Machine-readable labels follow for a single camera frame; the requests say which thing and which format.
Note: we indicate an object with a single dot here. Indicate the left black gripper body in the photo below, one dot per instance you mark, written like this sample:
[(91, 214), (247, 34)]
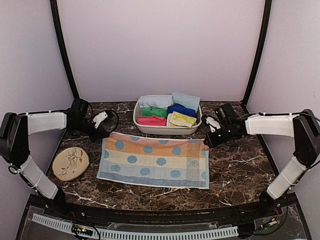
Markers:
[(82, 127)]

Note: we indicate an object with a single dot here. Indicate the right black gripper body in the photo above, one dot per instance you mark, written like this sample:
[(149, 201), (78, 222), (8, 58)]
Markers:
[(226, 135)]

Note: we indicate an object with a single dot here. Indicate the blue patterned cartoon towel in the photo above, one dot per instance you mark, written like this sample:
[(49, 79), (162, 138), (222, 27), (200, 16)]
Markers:
[(154, 162)]

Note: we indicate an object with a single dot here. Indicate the white plastic basin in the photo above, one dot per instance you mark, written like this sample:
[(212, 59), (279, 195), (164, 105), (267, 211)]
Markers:
[(157, 130)]

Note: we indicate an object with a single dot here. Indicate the large light blue towel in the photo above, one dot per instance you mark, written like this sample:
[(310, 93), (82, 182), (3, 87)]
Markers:
[(158, 101)]

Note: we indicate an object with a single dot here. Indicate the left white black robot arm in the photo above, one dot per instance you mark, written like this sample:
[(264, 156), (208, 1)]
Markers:
[(17, 130)]

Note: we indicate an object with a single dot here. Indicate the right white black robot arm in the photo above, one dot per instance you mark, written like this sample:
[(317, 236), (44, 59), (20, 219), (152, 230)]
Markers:
[(301, 129)]

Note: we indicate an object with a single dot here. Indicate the round bird painted plate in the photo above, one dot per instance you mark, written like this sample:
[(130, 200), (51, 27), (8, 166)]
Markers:
[(70, 163)]

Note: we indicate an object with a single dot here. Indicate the rolled light blue towel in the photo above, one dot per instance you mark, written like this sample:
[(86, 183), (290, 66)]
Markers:
[(188, 101)]

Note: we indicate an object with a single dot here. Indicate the yellow white rolled towel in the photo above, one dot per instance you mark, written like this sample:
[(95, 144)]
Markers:
[(176, 119)]

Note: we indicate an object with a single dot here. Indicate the dark blue rolled towel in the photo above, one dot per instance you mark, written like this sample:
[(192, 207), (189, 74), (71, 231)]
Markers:
[(182, 110)]

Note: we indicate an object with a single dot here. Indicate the pink folded towel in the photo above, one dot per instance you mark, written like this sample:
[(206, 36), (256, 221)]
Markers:
[(152, 121)]

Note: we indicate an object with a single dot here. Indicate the green folded towel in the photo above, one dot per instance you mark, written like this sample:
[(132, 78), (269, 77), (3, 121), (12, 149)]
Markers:
[(154, 111)]

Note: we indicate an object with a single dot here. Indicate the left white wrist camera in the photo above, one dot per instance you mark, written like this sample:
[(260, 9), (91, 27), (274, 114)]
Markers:
[(98, 119)]

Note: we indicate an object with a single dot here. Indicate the left black frame post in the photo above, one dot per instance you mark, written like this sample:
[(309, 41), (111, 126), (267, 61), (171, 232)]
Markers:
[(62, 48)]

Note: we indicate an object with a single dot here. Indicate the black frame post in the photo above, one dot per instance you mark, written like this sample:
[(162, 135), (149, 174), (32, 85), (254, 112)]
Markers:
[(259, 51), (62, 48)]

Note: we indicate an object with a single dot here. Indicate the black front rail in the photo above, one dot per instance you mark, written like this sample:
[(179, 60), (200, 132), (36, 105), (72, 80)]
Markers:
[(230, 214)]

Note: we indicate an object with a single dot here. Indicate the white slotted cable duct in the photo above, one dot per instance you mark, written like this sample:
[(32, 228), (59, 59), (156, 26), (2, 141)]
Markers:
[(122, 231)]

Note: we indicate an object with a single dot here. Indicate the right black frame post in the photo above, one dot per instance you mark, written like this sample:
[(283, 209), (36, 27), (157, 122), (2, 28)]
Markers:
[(259, 51)]

